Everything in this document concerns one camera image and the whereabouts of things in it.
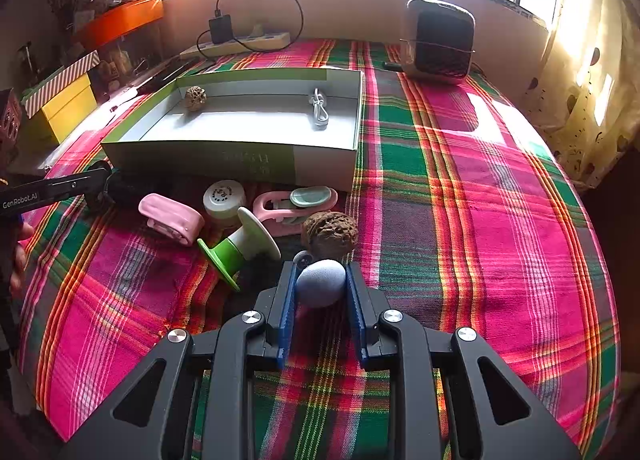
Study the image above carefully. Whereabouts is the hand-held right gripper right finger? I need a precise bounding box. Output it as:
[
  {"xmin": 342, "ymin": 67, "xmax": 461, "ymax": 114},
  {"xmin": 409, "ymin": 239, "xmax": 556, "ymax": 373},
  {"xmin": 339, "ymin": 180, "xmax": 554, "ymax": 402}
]
[{"xmin": 345, "ymin": 262, "xmax": 583, "ymax": 460}]

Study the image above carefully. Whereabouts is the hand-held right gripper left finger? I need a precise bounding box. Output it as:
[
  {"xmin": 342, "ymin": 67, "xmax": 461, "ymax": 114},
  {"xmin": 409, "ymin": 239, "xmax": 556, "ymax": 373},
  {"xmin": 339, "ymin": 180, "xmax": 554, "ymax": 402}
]
[{"xmin": 60, "ymin": 261, "xmax": 301, "ymax": 460}]

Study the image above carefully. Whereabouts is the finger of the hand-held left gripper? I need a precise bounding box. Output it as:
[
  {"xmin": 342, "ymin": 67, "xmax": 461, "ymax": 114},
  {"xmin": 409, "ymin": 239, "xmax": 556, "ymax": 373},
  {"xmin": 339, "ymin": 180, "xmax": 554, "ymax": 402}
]
[{"xmin": 87, "ymin": 161, "xmax": 115, "ymax": 213}]

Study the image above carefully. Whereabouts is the pink oblong case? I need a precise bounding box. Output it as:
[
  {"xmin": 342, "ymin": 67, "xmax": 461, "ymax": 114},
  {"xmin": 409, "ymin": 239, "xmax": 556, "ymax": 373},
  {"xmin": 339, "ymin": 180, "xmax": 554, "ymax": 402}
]
[{"xmin": 138, "ymin": 193, "xmax": 205, "ymax": 247}]

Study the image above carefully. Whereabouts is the green and white spool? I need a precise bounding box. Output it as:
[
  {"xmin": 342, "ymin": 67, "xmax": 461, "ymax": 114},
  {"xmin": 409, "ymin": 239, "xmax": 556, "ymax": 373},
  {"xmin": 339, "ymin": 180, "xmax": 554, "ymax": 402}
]
[{"xmin": 196, "ymin": 206, "xmax": 282, "ymax": 292}]

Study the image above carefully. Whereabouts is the large brown walnut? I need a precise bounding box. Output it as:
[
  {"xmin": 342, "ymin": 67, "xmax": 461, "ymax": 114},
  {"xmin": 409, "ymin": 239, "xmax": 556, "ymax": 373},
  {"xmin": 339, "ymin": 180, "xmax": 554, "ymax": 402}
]
[{"xmin": 301, "ymin": 211, "xmax": 360, "ymax": 257}]

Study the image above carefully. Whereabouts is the green and white cardboard box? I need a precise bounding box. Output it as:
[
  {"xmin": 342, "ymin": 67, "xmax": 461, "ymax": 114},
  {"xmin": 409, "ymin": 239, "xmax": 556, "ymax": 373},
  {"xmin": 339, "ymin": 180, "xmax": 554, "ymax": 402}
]
[{"xmin": 101, "ymin": 67, "xmax": 365, "ymax": 192}]

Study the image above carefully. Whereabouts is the person's left hand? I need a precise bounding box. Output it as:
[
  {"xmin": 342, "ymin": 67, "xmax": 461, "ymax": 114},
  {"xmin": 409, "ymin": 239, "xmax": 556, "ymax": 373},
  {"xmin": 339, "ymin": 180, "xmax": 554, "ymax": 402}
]
[{"xmin": 9, "ymin": 221, "xmax": 36, "ymax": 297}]

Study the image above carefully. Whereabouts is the yellow box with striped lid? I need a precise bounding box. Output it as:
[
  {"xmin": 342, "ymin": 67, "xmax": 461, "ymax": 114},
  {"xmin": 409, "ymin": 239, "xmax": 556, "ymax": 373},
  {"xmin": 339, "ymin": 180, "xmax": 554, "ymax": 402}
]
[{"xmin": 20, "ymin": 50, "xmax": 101, "ymax": 145}]

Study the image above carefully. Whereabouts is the pink small bottle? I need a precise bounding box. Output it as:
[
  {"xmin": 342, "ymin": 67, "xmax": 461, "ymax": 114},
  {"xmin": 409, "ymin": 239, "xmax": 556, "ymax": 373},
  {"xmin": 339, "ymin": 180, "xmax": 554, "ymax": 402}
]
[{"xmin": 251, "ymin": 186, "xmax": 339, "ymax": 238}]

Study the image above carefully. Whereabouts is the plaid blanket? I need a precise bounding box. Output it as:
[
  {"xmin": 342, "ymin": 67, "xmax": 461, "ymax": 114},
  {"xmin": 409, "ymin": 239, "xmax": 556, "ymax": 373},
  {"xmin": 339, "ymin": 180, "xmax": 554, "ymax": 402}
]
[{"xmin": 15, "ymin": 37, "xmax": 621, "ymax": 460}]

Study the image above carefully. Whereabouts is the white round jar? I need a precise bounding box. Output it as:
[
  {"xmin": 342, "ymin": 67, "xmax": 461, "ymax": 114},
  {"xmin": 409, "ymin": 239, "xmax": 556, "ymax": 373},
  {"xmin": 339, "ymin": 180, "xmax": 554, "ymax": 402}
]
[{"xmin": 202, "ymin": 180, "xmax": 248, "ymax": 231}]

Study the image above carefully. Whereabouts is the small brown walnut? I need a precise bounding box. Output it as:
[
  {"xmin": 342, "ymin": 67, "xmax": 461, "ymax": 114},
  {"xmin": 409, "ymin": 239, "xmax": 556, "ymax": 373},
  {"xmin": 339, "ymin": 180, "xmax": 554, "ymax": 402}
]
[{"xmin": 185, "ymin": 86, "xmax": 208, "ymax": 112}]

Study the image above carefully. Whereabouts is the orange box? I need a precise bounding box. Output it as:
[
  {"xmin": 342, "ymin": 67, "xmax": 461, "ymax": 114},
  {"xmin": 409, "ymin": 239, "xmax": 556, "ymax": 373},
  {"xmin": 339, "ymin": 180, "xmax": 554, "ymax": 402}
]
[{"xmin": 82, "ymin": 0, "xmax": 165, "ymax": 50}]

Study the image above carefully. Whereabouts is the black charger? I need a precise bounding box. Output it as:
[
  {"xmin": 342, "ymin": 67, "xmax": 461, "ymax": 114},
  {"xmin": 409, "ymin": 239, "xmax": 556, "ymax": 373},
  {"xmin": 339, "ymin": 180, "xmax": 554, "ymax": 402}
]
[{"xmin": 209, "ymin": 14, "xmax": 233, "ymax": 44}]

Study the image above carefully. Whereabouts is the white power strip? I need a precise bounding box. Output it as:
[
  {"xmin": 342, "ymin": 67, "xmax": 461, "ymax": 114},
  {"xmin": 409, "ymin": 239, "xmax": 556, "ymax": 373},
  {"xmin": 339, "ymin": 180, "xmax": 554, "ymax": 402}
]
[{"xmin": 179, "ymin": 30, "xmax": 292, "ymax": 60}]

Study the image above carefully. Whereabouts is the beige space heater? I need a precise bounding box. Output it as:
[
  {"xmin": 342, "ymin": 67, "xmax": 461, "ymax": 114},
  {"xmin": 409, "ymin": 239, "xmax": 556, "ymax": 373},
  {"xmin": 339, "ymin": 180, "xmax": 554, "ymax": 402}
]
[{"xmin": 400, "ymin": 0, "xmax": 477, "ymax": 85}]

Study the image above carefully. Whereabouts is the cream dotted curtain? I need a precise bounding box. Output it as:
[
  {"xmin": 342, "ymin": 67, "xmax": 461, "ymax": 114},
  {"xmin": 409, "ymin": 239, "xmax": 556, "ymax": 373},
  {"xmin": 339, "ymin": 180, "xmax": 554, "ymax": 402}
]
[{"xmin": 520, "ymin": 0, "xmax": 640, "ymax": 191}]

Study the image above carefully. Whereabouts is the white coiled cable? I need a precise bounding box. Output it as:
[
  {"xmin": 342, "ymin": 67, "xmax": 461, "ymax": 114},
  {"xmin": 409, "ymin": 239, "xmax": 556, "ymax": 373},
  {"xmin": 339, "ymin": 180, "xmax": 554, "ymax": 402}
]
[{"xmin": 307, "ymin": 87, "xmax": 332, "ymax": 131}]

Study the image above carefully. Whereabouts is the black charger cable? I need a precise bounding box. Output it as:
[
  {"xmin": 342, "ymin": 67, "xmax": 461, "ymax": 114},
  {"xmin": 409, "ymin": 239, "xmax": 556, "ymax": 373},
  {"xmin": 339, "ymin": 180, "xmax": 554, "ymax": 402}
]
[{"xmin": 196, "ymin": 0, "xmax": 305, "ymax": 59}]

